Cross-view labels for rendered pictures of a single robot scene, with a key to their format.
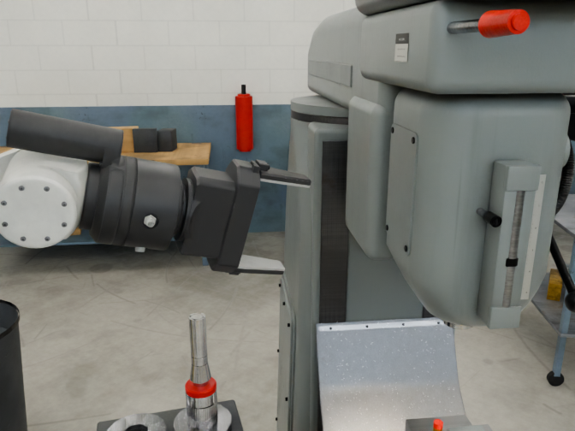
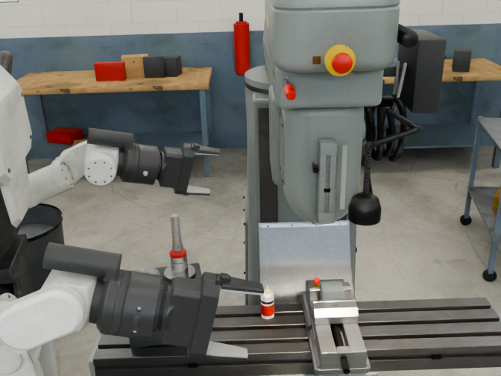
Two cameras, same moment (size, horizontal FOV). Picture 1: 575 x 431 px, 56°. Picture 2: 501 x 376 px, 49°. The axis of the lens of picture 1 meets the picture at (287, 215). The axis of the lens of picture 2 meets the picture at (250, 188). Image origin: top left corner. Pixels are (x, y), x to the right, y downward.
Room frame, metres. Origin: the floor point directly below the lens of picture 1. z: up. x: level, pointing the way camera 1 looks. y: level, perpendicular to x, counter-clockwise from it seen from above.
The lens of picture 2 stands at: (-0.60, -0.21, 1.98)
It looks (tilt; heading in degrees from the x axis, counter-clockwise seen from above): 24 degrees down; 6
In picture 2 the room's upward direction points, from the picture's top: 2 degrees counter-clockwise
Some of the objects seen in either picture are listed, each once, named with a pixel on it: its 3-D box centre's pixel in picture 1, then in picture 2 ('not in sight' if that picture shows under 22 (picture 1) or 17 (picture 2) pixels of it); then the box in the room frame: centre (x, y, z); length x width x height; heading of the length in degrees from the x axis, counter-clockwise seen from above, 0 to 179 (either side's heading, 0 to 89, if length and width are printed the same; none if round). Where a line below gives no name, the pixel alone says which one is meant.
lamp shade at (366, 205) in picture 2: not in sight; (364, 205); (0.51, -0.35, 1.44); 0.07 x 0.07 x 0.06
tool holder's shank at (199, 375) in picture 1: (198, 350); (176, 233); (0.71, 0.13, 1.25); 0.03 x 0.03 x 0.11
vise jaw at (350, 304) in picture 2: not in sight; (335, 311); (0.69, -0.31, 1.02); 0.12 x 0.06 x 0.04; 97
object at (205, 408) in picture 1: (201, 404); (179, 262); (0.71, 0.13, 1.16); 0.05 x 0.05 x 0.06
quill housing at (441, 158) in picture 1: (470, 201); (320, 155); (0.74, -0.26, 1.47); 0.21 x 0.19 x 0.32; 96
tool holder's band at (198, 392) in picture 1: (200, 386); (177, 252); (0.71, 0.13, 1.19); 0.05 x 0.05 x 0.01
